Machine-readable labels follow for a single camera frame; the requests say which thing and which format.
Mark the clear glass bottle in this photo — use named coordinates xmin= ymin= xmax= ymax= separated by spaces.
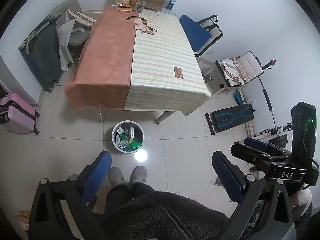
xmin=135 ymin=0 xmax=147 ymax=12

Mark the white folding chair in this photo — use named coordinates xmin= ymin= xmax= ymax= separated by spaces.
xmin=215 ymin=51 xmax=264 ymax=88

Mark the grey slipper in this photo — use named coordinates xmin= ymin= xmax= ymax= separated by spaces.
xmin=130 ymin=166 xmax=148 ymax=186
xmin=107 ymin=167 xmax=126 ymax=187

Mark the person in black fleece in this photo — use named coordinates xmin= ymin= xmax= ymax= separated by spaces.
xmin=100 ymin=183 xmax=228 ymax=239

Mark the green blue wipes pack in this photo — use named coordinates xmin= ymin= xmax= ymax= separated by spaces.
xmin=124 ymin=141 xmax=142 ymax=152

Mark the blue cushioned chair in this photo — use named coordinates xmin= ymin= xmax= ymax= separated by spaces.
xmin=179 ymin=15 xmax=223 ymax=58

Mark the right grey slipper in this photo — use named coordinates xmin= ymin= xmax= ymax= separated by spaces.
xmin=130 ymin=166 xmax=148 ymax=186

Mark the white round trash bin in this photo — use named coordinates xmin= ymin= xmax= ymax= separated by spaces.
xmin=111 ymin=120 xmax=145 ymax=154

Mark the blue label water bottle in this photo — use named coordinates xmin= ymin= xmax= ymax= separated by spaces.
xmin=165 ymin=0 xmax=177 ymax=10

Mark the long white box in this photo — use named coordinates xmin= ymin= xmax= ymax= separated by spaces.
xmin=127 ymin=127 xmax=135 ymax=144

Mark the left grey slipper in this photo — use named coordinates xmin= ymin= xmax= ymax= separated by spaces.
xmin=107 ymin=167 xmax=126 ymax=187

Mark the black blue weight bench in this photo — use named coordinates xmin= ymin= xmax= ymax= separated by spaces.
xmin=204 ymin=104 xmax=254 ymax=135

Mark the open cardboard box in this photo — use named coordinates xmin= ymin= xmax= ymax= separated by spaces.
xmin=145 ymin=0 xmax=167 ymax=11

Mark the grey reclining chair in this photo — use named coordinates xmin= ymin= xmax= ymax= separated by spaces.
xmin=18 ymin=0 xmax=97 ymax=92

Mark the green white medicine box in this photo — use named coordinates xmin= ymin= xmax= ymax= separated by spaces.
xmin=115 ymin=133 xmax=128 ymax=148

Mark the pink suitcase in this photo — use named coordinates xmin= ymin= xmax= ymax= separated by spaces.
xmin=1 ymin=93 xmax=41 ymax=135

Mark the white table leg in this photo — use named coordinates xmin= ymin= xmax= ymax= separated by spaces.
xmin=156 ymin=111 xmax=176 ymax=124
xmin=92 ymin=107 xmax=104 ymax=122

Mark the barbell bar red end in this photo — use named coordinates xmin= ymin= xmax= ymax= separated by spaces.
xmin=257 ymin=59 xmax=289 ymax=148

